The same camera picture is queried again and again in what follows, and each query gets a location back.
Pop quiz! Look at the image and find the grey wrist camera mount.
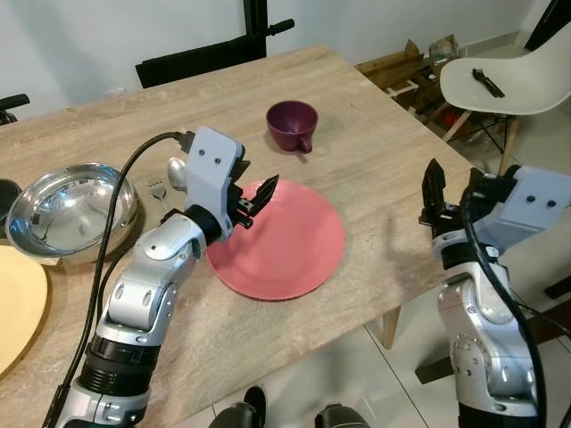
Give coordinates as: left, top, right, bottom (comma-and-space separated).
183, 126, 246, 240
484, 168, 571, 252

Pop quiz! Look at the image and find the small black tool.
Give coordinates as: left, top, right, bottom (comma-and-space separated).
471, 68, 507, 99

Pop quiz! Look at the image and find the black robot right foot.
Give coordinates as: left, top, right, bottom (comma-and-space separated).
314, 403, 371, 428

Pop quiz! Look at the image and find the pink round plate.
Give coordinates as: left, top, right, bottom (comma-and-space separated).
205, 178, 346, 302

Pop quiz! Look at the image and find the light wooden table leg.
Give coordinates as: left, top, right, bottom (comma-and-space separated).
379, 303, 404, 350

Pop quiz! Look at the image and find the white shell chair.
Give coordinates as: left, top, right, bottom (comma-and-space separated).
439, 22, 571, 175

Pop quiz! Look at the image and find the yellow round plate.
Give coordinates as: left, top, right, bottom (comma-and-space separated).
0, 244, 50, 379

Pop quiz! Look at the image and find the black robot left foot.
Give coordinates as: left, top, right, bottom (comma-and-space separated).
208, 385, 267, 428

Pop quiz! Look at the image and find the black metal frame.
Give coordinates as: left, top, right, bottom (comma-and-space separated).
136, 0, 295, 88

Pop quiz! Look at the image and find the metal fork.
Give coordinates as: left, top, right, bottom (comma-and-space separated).
148, 178, 170, 202

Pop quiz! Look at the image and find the metal spoon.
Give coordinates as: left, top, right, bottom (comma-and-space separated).
167, 157, 190, 193

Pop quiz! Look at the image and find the black robot foot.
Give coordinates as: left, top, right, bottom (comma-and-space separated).
314, 403, 371, 428
208, 385, 267, 428

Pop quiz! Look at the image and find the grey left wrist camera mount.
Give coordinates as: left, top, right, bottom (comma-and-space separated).
183, 126, 246, 240

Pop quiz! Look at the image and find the black handle piece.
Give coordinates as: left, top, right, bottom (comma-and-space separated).
0, 93, 30, 126

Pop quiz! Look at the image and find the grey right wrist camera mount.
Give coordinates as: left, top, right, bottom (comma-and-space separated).
484, 168, 571, 252

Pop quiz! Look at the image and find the purple cup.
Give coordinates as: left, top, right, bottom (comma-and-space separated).
266, 100, 320, 154

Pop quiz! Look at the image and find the shiny metal bowl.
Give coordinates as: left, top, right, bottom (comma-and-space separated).
4, 161, 141, 259

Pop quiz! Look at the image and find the wooden slatted rack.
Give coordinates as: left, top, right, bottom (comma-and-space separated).
355, 39, 501, 170

